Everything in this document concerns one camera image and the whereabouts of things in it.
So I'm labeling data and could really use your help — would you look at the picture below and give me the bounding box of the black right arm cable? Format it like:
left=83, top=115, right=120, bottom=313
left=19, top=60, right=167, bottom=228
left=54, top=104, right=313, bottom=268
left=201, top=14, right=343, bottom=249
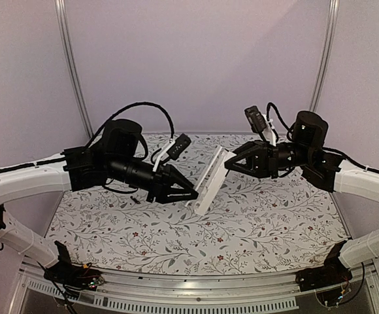
left=266, top=102, right=295, bottom=141

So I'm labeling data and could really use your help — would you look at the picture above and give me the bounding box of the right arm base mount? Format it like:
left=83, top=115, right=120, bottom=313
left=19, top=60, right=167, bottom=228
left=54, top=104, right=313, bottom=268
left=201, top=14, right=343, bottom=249
left=295, top=240, right=352, bottom=292

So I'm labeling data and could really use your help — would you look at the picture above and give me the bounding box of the left aluminium frame post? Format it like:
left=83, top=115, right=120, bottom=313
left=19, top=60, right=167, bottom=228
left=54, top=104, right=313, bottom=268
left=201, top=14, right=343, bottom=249
left=54, top=0, right=93, bottom=138

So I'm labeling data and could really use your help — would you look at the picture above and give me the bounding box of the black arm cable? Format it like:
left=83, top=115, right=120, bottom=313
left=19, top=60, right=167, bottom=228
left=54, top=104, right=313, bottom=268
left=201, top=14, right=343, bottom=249
left=266, top=102, right=295, bottom=141
left=86, top=101, right=176, bottom=151

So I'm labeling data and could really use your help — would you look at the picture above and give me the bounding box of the front aluminium rail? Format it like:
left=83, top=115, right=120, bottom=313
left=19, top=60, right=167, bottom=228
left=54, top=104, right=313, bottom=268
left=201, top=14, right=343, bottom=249
left=8, top=259, right=379, bottom=313

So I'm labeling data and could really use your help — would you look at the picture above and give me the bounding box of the floral patterned table mat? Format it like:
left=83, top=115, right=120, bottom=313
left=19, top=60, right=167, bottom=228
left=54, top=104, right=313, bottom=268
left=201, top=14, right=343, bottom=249
left=44, top=133, right=352, bottom=275

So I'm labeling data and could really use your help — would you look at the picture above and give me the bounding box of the right aluminium frame post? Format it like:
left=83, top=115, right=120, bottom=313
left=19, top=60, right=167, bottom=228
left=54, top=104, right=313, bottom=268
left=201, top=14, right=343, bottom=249
left=309, top=0, right=340, bottom=113

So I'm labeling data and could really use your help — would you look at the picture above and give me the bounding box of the aluminium frame post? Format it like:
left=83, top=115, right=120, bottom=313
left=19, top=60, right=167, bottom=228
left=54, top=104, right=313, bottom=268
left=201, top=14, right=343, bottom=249
left=54, top=0, right=93, bottom=138
left=309, top=0, right=340, bottom=113

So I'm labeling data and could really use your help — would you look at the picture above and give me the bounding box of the white remote control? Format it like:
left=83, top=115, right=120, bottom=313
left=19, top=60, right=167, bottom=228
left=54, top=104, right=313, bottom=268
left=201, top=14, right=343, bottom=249
left=194, top=150, right=238, bottom=216

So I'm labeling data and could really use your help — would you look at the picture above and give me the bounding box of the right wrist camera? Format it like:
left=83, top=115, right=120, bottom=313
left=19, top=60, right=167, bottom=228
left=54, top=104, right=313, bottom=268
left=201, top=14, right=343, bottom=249
left=244, top=105, right=278, bottom=146

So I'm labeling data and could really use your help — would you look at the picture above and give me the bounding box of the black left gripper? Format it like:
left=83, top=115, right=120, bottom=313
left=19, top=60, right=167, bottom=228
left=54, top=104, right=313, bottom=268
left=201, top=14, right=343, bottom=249
left=107, top=154, right=199, bottom=203

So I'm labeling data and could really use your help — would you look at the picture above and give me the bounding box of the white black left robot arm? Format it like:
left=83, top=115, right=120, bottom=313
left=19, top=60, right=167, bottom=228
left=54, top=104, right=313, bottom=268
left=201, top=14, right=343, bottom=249
left=0, top=119, right=198, bottom=284

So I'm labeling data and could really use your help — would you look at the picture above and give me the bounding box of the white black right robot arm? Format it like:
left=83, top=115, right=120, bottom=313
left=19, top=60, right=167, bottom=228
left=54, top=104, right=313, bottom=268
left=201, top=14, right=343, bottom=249
left=224, top=103, right=379, bottom=285

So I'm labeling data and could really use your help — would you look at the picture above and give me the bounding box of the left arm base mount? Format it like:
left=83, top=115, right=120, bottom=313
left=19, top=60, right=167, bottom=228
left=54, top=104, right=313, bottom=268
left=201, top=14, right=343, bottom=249
left=44, top=241, right=105, bottom=290

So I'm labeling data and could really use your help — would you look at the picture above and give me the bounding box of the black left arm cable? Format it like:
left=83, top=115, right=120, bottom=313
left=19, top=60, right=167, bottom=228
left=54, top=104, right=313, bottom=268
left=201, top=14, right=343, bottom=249
left=86, top=101, right=176, bottom=151

